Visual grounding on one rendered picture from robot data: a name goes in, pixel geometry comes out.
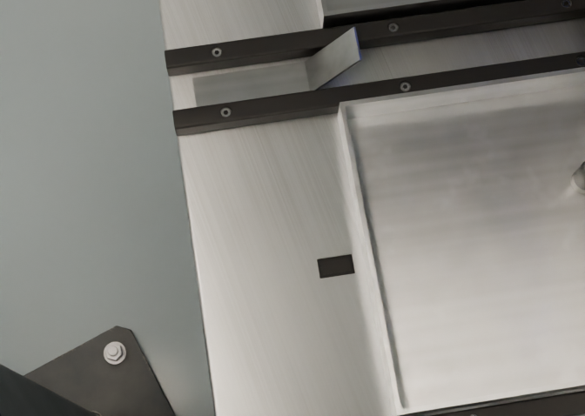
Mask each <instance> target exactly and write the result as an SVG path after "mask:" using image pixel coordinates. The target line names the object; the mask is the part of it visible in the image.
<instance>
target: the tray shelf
mask: <svg viewBox="0 0 585 416"><path fill-rule="evenodd" d="M158 2H159V9H160V16H161V23H162V29H163V35H164V42H165V50H173V49H179V48H186V47H192V46H199V45H205V44H216V43H223V42H230V41H236V40H242V39H248V38H255V37H266V36H273V35H279V34H286V33H292V32H298V31H304V30H317V29H321V26H320V20H319V12H318V7H317V2H316V0H158ZM582 51H585V17H584V18H577V19H571V20H565V21H559V22H552V23H541V24H535V25H529V26H522V27H516V28H510V29H503V30H491V31H485V32H479V33H473V34H466V35H460V36H454V37H443V38H436V39H430V40H424V41H418V42H411V43H404V44H393V45H387V46H380V47H374V48H368V49H362V50H360V54H361V59H362V60H361V61H359V62H358V63H357V64H355V65H354V66H352V67H351V68H349V69H348V70H346V71H344V72H343V73H341V74H340V75H338V76H337V77H336V78H334V79H333V80H331V81H330V82H328V83H327V84H325V85H323V86H322V87H320V88H319V89H318V90H320V89H326V88H333V87H339V86H345V85H351V84H363V83H369V82H375V81H381V80H388V79H394V78H400V77H411V76H418V75H424V74H430V73H436V72H443V71H449V70H460V69H466V68H473V67H479V66H485V65H491V64H503V63H509V62H515V61H521V60H528V59H534V58H540V57H552V56H558V55H563V54H569V53H576V52H582ZM309 58H310V57H301V58H294V59H288V60H282V61H276V62H270V63H263V64H252V65H246V66H239V67H232V68H226V69H220V70H209V71H202V72H196V73H190V74H184V75H177V76H171V77H169V80H170V86H171V99H172V105H173V110H174V111H175V110H181V109H187V108H193V107H197V106H196V100H195V94H194V88H193V81H192V78H193V77H204V76H210V75H216V74H222V73H228V72H234V71H241V70H252V69H258V68H265V67H271V66H276V65H282V64H294V63H300V62H305V61H306V60H307V59H309ZM177 138H178V150H179V156H180V163H181V170H182V176H183V183H184V189H185V202H186V208H187V215H188V221H189V227H190V234H191V241H192V253H193V259H194V266H195V272H196V279H197V286H198V297H199V304H200V311H201V317H202V324H203V330H204V337H205V349H206V356H207V362H208V368H209V375H210V381H211V389H212V400H213V407H214V413H215V416H392V413H391V408H390V403H389V398H388V393H387V384H386V380H385V374H384V370H383V365H382V360H381V355H380V346H379V341H378V336H377V332H376V326H375V322H374V316H373V308H372V303H371V298H370V293H369V288H368V283H367V278H366V270H365V265H364V260H363V255H362V250H361V245H360V236H359V232H358V226H357V222H356V217H355V212H354V207H353V198H352V193H351V188H350V184H349V178H348V174H347V168H346V160H345V155H344V150H343V145H342V140H341V135H340V127H339V122H338V113H333V114H327V115H321V116H315V117H303V118H297V119H291V120H286V121H279V122H273V123H267V124H255V125H249V126H243V127H237V128H231V129H224V130H219V131H208V132H201V133H195V134H189V135H183V136H177ZM349 254H352V257H353V266H354V271H355V273H353V274H347V275H341V276H336V277H330V278H320V277H319V267H318V262H317V259H321V258H331V257H338V256H343V255H349Z"/></svg>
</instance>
